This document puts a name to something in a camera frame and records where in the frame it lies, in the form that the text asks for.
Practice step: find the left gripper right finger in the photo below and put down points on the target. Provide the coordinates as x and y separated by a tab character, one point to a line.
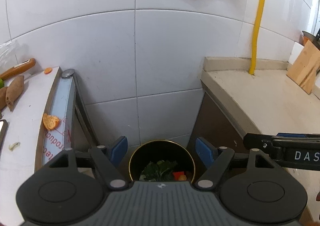
216	161

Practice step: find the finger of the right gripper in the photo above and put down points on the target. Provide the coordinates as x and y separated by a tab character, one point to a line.
265	143

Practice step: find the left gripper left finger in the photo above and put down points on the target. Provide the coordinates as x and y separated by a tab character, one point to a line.
106	160

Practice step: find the red drink carton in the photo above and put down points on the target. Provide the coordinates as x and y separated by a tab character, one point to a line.
177	175

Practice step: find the large dark green leaves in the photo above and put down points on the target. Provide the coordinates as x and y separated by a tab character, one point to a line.
160	171

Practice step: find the black gold rim trash bin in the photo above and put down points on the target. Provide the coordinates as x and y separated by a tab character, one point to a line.
157	150

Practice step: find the wooden knife block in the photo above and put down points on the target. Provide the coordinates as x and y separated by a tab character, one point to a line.
304	69

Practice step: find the small orange scrap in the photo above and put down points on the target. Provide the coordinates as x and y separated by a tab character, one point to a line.
48	70

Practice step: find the small bowl on ledge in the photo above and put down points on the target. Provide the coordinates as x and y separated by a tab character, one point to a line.
307	37

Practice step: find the sweet potato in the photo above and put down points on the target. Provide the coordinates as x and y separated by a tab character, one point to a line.
14	90

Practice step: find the yellow gas pipe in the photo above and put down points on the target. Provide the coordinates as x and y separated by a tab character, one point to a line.
255	33

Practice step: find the black handled knife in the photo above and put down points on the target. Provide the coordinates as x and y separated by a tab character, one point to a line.
317	37

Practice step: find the wooden handled knife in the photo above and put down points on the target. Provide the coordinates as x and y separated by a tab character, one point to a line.
18	69

